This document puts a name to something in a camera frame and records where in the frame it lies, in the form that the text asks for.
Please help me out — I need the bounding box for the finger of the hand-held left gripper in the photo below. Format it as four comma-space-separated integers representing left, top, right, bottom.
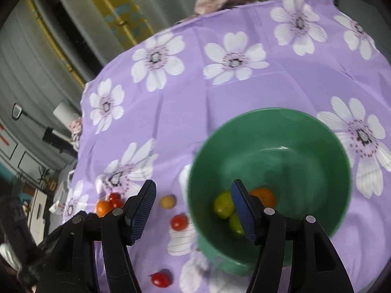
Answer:
29, 222, 70, 269

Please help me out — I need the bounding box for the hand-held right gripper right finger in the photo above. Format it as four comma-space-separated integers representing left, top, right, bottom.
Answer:
230, 179, 355, 293

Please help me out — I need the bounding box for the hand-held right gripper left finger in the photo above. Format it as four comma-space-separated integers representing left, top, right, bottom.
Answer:
36, 179, 157, 293

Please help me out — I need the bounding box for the green lime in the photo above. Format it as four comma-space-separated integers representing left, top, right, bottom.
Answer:
213, 191, 236, 219
229, 212, 246, 239

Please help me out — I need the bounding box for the small orange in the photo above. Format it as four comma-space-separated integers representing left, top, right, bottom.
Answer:
249, 188, 276, 208
96, 201, 112, 218

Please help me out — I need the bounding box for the green plastic bowl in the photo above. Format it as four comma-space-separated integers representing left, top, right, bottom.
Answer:
187, 107, 352, 277

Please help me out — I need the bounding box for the white cabinet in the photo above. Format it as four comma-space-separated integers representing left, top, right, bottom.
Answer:
27, 188, 49, 235

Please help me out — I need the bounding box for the purple floral tablecloth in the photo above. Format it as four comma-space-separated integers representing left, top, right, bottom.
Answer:
50, 0, 391, 293

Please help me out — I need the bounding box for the white paper roll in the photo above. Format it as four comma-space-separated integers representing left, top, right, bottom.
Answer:
53, 98, 81, 126

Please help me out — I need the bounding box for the black framed mirror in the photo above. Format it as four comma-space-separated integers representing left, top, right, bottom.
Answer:
11, 103, 25, 120

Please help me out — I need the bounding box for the yellow pole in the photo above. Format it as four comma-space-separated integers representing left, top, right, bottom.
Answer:
26, 0, 86, 87

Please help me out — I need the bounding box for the yellow patterned banner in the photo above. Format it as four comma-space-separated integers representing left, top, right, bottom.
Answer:
82, 0, 155, 48

